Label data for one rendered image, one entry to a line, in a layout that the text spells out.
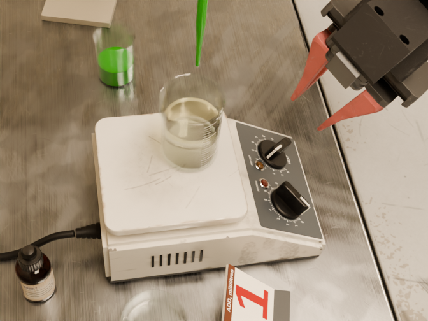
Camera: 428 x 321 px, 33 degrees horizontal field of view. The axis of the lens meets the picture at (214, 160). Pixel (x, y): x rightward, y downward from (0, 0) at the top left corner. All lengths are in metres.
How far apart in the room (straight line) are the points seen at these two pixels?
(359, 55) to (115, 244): 0.25
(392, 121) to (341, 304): 0.23
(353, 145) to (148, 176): 0.25
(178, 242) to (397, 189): 0.25
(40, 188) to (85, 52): 0.19
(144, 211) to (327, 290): 0.19
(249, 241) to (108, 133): 0.16
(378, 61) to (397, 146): 0.30
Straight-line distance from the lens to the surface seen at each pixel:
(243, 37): 0.86
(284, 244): 0.65
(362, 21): 0.50
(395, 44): 0.49
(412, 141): 0.80
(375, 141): 0.79
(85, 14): 0.87
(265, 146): 0.69
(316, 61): 0.60
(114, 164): 0.63
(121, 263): 0.63
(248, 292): 0.64
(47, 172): 0.74
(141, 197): 0.61
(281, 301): 0.66
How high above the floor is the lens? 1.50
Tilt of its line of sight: 53 degrees down
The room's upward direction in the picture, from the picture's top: 7 degrees clockwise
